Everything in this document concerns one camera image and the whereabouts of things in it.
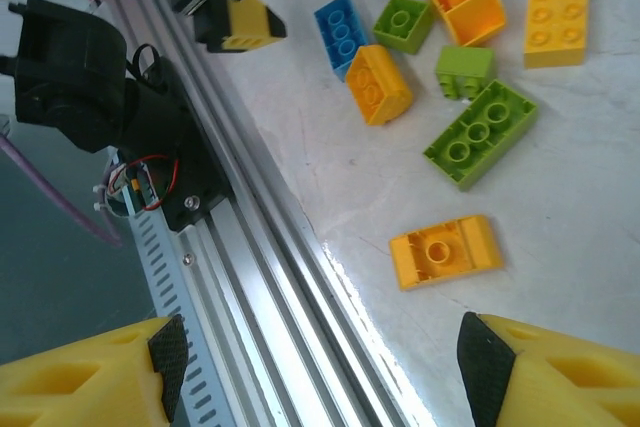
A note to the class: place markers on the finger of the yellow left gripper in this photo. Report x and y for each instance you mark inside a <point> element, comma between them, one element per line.
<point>247,22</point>

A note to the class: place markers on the small green lego brick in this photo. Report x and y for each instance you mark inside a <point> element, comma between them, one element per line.
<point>415,32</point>
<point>465,64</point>

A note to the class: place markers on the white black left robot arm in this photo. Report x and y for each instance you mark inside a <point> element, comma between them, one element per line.
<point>70,72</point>

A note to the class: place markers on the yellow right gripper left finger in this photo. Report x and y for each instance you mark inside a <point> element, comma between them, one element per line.
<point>75,387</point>

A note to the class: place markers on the yellow six-stud lego brick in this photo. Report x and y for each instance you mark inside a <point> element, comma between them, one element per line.
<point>555,27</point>

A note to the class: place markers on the long green lego brick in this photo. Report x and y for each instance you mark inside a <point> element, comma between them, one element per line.
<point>492,144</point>

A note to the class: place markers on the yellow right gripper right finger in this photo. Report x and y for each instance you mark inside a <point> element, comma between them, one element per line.
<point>565,387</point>

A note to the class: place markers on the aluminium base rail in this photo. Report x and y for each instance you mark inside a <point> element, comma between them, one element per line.
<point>260,257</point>

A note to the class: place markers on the orange rounded lego brick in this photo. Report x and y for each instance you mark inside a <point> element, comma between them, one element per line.
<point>380,92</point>

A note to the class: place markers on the blue lego brick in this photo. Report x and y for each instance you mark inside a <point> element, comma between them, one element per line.
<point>340,32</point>

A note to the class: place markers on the flat orange arch lego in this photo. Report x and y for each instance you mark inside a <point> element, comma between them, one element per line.
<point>475,247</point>

